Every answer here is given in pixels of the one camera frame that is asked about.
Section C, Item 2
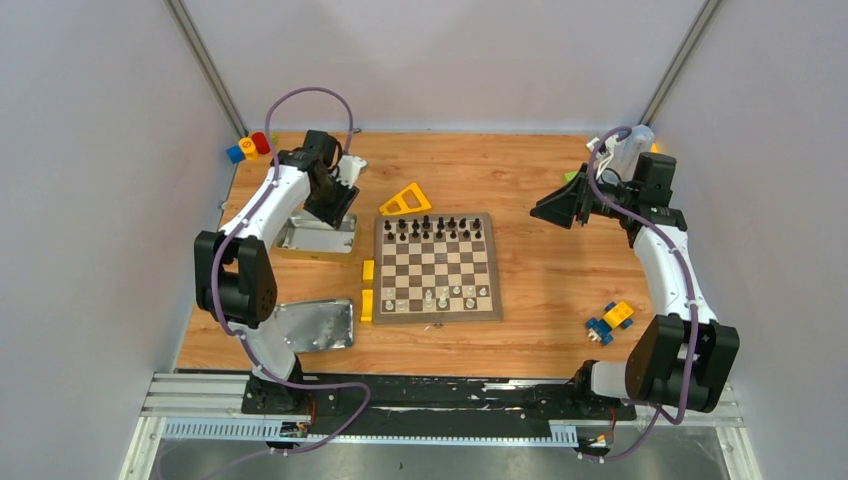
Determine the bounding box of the green rectangular block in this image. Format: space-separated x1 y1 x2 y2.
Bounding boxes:
563 171 578 185

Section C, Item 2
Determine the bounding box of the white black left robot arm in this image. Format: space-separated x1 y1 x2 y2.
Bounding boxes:
193 130 368 413

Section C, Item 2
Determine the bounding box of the yellow triangle frame block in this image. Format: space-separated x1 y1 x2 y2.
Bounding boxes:
378 182 432 216

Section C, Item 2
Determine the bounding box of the red cylinder block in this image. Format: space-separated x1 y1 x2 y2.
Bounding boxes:
250 131 271 155

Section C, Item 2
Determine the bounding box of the gold tin with white pieces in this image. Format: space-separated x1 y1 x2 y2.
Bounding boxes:
274 209 359 262

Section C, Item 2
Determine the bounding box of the clear blue plastic container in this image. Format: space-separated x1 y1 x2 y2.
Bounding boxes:
606 125 656 181

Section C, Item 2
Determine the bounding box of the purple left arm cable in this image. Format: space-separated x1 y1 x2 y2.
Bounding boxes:
209 86 372 458

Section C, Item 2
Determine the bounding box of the yellow blue toy car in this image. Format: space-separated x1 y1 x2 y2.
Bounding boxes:
586 301 634 346

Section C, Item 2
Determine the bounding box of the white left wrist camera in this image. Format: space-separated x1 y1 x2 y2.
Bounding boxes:
336 154 368 188

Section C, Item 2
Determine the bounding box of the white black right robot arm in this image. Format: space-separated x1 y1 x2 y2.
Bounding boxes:
530 153 740 418

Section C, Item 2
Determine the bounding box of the silver tin lid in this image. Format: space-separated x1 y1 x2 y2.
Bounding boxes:
272 298 354 354

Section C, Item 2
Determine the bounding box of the blue cube block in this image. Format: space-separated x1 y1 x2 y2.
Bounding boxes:
226 145 246 164

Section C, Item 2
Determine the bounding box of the yellow cylinder block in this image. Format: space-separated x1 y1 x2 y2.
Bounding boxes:
238 137 260 160

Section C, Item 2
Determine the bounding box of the black chess pieces row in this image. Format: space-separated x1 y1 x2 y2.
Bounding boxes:
375 214 487 244

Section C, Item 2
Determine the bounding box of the yellow arch block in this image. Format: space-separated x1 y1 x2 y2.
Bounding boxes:
360 288 374 323

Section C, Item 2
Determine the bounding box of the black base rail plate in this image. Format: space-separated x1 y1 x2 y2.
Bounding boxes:
241 373 637 439

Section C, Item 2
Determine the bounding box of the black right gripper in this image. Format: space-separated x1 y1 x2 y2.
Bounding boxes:
530 163 637 228

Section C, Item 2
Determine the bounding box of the small yellow rectangular block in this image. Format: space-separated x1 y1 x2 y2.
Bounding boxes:
361 259 375 284

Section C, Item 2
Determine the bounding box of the wooden chess board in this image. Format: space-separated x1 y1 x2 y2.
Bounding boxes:
373 212 503 325

